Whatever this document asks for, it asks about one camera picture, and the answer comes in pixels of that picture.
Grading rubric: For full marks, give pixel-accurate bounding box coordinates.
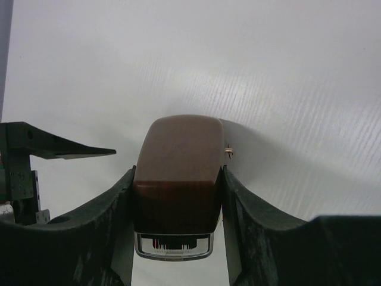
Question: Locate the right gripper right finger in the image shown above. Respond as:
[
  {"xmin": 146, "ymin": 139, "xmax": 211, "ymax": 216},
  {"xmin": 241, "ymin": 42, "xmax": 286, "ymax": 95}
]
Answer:
[{"xmin": 222, "ymin": 169, "xmax": 380, "ymax": 285}]

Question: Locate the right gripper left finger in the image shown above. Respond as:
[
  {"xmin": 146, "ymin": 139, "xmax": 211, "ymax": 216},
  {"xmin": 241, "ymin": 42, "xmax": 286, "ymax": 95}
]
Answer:
[{"xmin": 1, "ymin": 169, "xmax": 135, "ymax": 285}]

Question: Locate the clear plastic metronome cover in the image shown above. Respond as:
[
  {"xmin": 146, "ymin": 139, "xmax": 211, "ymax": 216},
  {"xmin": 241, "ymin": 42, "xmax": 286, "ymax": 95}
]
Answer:
[{"xmin": 135, "ymin": 232, "xmax": 214, "ymax": 262}]

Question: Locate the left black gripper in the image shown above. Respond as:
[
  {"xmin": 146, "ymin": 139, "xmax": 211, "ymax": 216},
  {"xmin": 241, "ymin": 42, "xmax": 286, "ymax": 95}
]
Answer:
[{"xmin": 1, "ymin": 122, "xmax": 116, "ymax": 224}]

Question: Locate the brown wooden metronome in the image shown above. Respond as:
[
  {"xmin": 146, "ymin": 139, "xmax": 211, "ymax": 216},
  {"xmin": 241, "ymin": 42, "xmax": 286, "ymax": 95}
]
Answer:
[{"xmin": 133, "ymin": 115, "xmax": 226, "ymax": 235}]

